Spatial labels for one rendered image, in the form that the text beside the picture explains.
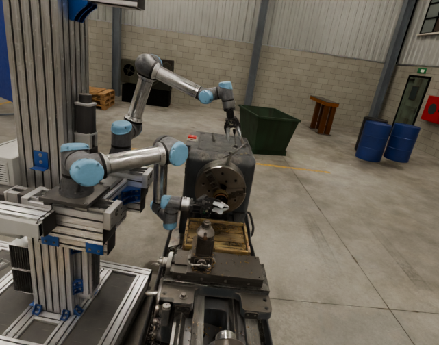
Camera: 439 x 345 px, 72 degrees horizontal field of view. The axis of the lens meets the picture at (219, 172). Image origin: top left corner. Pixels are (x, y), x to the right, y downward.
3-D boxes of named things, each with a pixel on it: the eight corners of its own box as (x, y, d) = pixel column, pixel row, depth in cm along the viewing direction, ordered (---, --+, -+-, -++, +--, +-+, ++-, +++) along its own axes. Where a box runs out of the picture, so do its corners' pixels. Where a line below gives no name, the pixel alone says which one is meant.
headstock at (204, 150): (185, 173, 261) (190, 129, 247) (240, 180, 263) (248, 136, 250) (177, 205, 205) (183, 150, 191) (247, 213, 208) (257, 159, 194)
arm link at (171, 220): (169, 220, 176) (170, 202, 172) (179, 229, 168) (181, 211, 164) (157, 222, 171) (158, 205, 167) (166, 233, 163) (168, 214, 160)
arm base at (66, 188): (51, 194, 136) (49, 174, 132) (70, 182, 150) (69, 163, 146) (83, 200, 135) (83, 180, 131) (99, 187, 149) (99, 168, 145)
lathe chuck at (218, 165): (190, 200, 197) (201, 156, 186) (237, 211, 200) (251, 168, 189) (189, 207, 188) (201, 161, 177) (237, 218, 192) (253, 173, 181)
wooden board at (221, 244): (186, 222, 187) (187, 216, 185) (244, 228, 189) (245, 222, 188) (181, 251, 159) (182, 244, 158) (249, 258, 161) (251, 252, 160)
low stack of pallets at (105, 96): (88, 100, 954) (87, 85, 938) (116, 103, 964) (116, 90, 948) (72, 107, 838) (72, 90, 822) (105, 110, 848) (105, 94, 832)
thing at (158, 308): (157, 299, 157) (159, 262, 149) (176, 301, 157) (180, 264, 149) (145, 345, 132) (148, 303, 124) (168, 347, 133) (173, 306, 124)
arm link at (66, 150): (85, 165, 147) (85, 138, 142) (94, 175, 137) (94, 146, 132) (58, 168, 139) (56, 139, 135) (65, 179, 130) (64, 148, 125)
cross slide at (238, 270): (169, 254, 145) (170, 247, 144) (257, 264, 148) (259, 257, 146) (164, 278, 130) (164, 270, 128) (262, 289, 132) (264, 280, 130)
